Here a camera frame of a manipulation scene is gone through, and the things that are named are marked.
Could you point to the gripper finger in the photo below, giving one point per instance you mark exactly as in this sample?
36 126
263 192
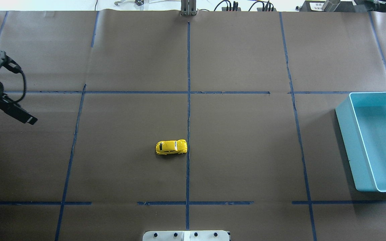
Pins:
32 120

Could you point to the black box under cup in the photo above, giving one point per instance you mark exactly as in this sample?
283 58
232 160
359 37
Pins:
316 6

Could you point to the yellow beetle toy car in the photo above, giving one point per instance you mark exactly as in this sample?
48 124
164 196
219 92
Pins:
171 147

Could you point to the teal plastic storage bin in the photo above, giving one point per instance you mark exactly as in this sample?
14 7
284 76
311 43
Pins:
362 121

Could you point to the white camera pole base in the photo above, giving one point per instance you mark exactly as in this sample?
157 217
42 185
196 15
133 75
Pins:
186 235

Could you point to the steel cup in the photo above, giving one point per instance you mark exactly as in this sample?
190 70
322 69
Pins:
330 5

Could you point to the aluminium frame post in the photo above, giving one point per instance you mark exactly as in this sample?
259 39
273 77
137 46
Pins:
188 8

